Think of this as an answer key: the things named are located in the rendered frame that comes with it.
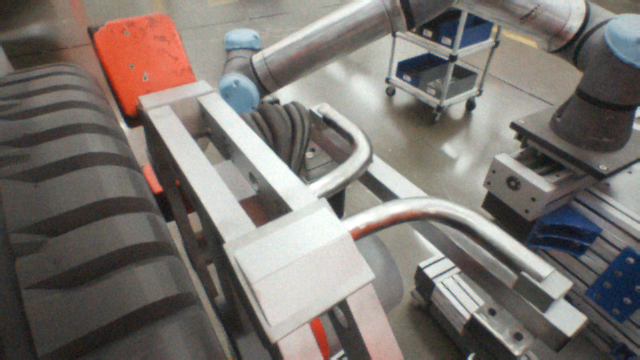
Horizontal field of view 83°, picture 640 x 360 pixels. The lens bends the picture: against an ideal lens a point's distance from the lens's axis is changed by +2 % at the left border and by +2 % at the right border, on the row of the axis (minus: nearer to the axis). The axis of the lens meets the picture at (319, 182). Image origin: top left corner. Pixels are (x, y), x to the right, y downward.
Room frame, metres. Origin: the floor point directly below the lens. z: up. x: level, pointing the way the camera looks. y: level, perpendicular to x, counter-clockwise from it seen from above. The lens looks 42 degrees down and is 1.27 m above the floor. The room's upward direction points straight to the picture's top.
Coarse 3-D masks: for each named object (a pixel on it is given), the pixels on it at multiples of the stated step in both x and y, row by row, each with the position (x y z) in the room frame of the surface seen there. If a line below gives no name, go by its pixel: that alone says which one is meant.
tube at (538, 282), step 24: (360, 216) 0.24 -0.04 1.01; (384, 216) 0.24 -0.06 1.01; (408, 216) 0.25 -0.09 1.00; (432, 216) 0.25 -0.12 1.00; (456, 216) 0.24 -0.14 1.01; (480, 216) 0.24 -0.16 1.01; (480, 240) 0.22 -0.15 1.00; (504, 240) 0.21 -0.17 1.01; (504, 264) 0.20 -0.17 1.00; (528, 264) 0.19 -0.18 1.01; (528, 288) 0.17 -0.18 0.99; (552, 288) 0.17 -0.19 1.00
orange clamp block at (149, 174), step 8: (144, 168) 0.47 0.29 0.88; (152, 176) 0.45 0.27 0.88; (152, 184) 0.43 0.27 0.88; (152, 192) 0.42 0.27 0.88; (160, 192) 0.41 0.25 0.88; (184, 192) 0.43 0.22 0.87; (160, 200) 0.41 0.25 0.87; (184, 200) 0.43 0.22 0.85; (160, 208) 0.41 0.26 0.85; (168, 208) 0.41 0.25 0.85; (192, 208) 0.43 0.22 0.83; (168, 216) 0.41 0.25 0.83
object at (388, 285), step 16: (368, 240) 0.29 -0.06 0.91; (368, 256) 0.27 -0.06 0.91; (384, 256) 0.27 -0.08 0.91; (384, 272) 0.25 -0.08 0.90; (400, 272) 0.26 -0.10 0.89; (384, 288) 0.24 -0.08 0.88; (400, 288) 0.25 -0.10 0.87; (224, 304) 0.21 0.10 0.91; (384, 304) 0.23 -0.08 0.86; (224, 320) 0.19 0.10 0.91; (320, 320) 0.19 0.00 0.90; (240, 336) 0.17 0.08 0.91; (256, 336) 0.17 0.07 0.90; (320, 336) 0.18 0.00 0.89; (336, 336) 0.19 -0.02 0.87; (240, 352) 0.16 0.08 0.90; (256, 352) 0.16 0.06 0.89; (336, 352) 0.18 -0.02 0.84
